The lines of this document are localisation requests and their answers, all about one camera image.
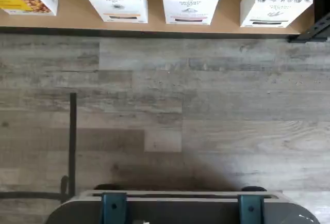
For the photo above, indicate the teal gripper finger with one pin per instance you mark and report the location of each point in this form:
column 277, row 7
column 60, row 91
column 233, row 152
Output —
column 113, row 208
column 251, row 209

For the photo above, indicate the low wooden shelf board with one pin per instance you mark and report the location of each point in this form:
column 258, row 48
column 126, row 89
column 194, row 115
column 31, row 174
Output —
column 72, row 20

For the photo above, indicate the black metal shelf rack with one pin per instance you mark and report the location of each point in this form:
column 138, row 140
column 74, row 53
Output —
column 322, row 2

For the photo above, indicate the thin black bar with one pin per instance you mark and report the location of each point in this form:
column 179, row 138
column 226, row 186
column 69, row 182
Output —
column 73, row 141

